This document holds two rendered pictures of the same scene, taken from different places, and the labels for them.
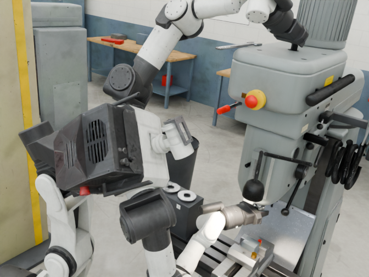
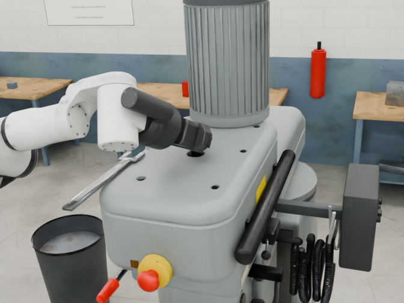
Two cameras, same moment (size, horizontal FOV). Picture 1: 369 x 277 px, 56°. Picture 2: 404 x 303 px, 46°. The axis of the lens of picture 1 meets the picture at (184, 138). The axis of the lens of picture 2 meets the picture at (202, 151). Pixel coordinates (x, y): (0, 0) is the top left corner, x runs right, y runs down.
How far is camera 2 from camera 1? 41 cm
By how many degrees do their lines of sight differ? 13
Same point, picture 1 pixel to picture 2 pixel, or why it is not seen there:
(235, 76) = (111, 235)
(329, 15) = (235, 79)
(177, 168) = (82, 273)
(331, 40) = (247, 113)
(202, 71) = not seen: hidden behind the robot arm
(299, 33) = (197, 136)
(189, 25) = (8, 165)
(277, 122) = not seen: hidden behind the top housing
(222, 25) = (98, 31)
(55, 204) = not seen: outside the picture
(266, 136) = (189, 294)
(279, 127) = (206, 285)
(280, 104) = (198, 273)
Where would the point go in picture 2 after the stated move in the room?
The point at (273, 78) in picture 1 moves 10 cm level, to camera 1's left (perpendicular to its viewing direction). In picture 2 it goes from (174, 235) to (114, 247)
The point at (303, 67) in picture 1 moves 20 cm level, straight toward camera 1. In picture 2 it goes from (217, 213) to (217, 293)
